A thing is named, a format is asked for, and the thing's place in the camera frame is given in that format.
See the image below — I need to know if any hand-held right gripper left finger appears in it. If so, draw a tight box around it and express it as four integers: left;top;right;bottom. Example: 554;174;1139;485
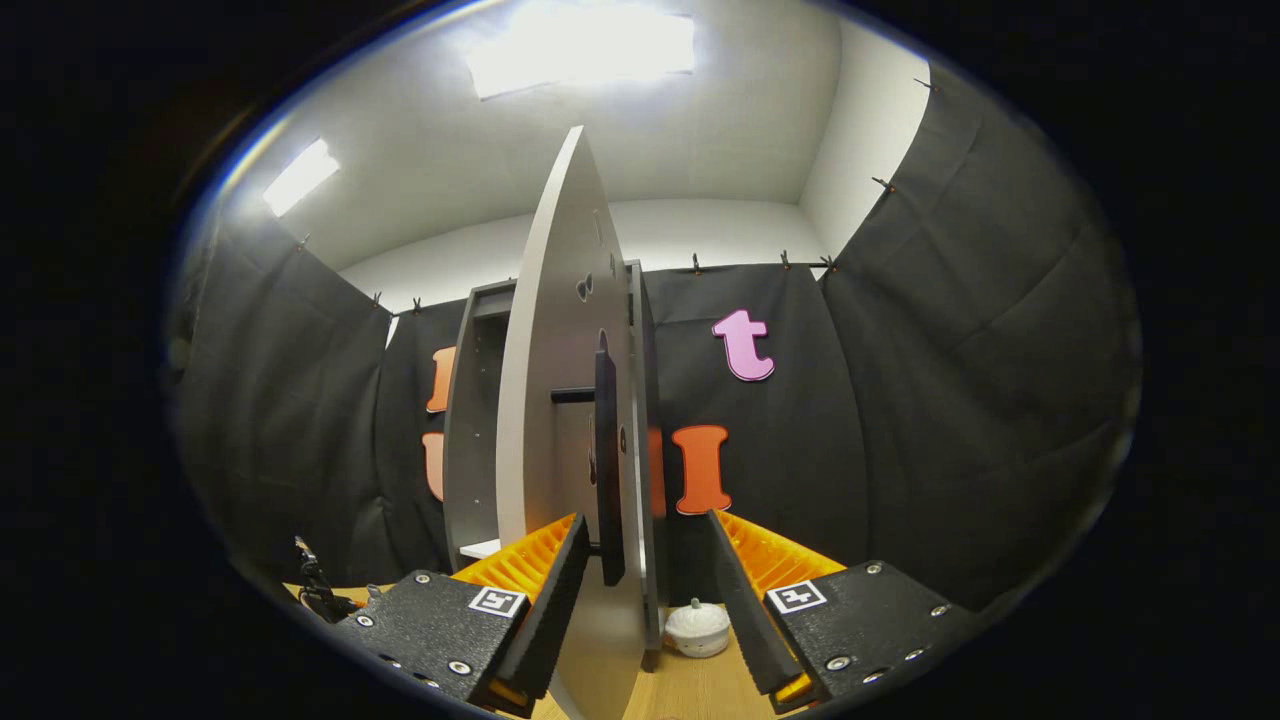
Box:
335;513;593;719

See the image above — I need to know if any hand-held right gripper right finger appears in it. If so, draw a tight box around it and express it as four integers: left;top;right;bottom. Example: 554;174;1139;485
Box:
706;508;986;713

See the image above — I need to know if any black door handle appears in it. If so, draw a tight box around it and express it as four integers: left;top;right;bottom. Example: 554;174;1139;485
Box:
550;348;627;587

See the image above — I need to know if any dark grey cabinet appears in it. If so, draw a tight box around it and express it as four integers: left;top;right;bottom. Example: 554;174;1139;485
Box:
442;260;666;671

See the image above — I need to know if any beige cabinet door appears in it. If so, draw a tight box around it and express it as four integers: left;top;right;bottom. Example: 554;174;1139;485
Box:
497;125;651;720

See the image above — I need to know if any white lidded jar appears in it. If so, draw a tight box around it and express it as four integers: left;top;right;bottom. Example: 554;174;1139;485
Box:
664;598;732;659

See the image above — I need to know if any row of black clips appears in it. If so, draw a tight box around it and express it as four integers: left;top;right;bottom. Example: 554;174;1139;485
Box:
295;78;941;313

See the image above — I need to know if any ceiling light panel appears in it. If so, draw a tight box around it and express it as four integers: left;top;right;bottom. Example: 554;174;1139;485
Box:
465;5;696;101
262;138;341;218

